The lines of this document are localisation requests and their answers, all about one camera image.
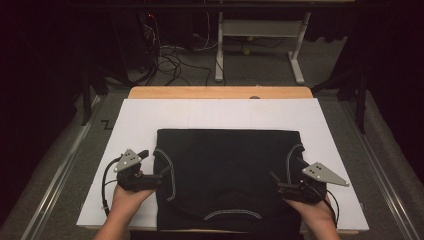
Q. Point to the metal floor rail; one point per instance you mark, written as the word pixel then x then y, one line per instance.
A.
pixel 383 173
pixel 56 180

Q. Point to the wooden table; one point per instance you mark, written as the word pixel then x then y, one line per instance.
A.
pixel 166 92

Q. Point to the dark equipment box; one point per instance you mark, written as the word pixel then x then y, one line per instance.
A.
pixel 148 40

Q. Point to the black metal stand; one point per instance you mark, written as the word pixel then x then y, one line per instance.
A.
pixel 360 100
pixel 87 93

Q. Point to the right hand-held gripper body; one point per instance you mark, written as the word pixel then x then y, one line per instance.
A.
pixel 321 173

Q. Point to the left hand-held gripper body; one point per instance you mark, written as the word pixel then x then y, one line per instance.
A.
pixel 126 161

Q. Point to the black knitted vest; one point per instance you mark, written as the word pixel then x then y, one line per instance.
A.
pixel 226 166

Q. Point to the person's right hand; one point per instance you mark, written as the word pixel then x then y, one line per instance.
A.
pixel 316 216

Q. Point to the person's left hand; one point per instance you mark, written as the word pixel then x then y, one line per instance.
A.
pixel 126 205

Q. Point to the yellow ball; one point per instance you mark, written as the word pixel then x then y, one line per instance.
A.
pixel 246 51
pixel 250 38

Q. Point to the white desk frame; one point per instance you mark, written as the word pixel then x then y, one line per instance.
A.
pixel 260 28

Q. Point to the white board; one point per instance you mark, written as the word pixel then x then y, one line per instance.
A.
pixel 216 113

